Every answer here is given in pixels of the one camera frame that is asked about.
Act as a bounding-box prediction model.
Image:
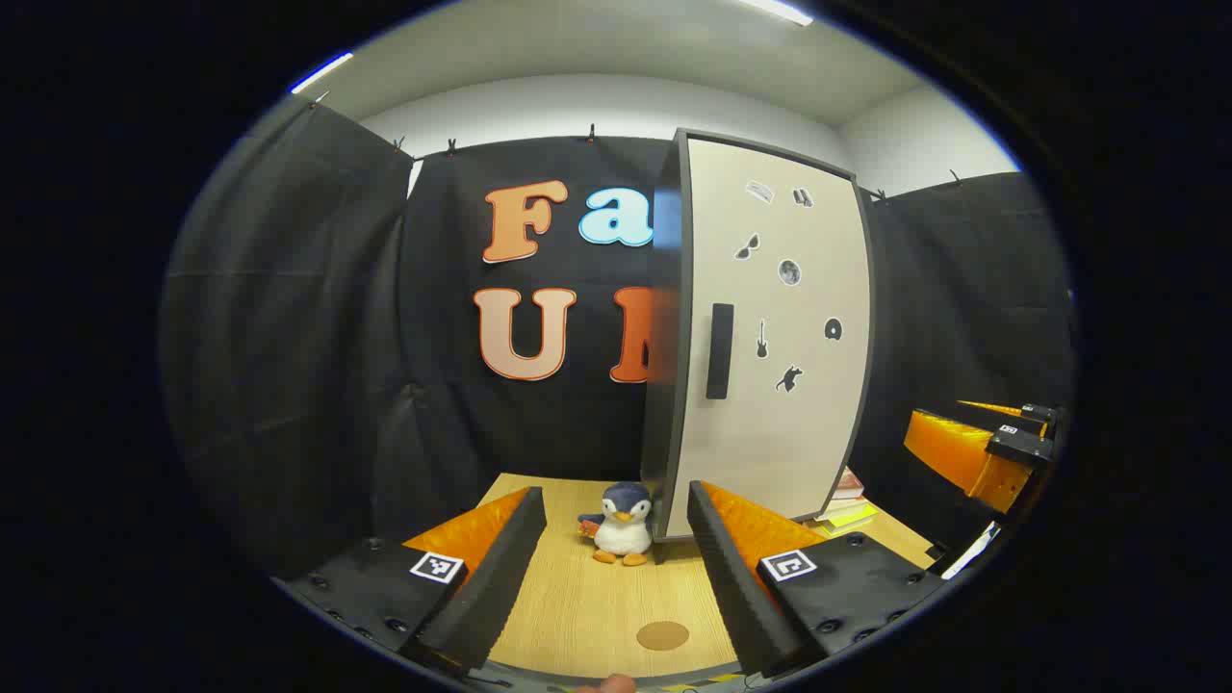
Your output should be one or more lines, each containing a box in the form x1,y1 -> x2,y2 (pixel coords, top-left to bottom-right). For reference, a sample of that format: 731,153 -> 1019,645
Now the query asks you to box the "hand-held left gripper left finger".
274,486 -> 548,675

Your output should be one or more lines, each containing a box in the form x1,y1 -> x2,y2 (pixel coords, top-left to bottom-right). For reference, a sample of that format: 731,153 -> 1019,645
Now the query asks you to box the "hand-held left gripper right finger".
686,479 -> 949,680

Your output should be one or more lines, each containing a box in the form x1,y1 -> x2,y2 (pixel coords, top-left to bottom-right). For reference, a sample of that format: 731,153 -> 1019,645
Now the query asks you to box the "round brown coaster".
635,621 -> 691,652

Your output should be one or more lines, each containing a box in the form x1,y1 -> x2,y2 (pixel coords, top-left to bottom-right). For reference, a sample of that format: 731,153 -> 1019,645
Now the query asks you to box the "beige cabinet door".
664,130 -> 877,542

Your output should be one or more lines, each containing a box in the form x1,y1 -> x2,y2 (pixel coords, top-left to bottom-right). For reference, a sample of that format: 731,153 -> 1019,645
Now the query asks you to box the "black cabinet door handle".
706,303 -> 735,400

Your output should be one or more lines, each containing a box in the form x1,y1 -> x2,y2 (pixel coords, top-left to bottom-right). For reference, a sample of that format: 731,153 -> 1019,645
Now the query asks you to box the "penguin plush toy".
577,481 -> 655,567

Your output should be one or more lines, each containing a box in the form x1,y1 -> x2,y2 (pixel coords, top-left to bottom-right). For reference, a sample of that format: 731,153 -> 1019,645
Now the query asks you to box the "yellow book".
813,500 -> 880,538

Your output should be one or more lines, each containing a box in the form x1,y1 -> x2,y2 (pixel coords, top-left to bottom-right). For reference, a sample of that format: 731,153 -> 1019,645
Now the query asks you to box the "black backdrop cloth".
159,96 -> 1077,578

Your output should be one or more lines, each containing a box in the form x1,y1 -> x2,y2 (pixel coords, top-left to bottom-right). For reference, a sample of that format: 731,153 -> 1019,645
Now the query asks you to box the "ceiling light strip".
736,0 -> 814,27
291,53 -> 354,94

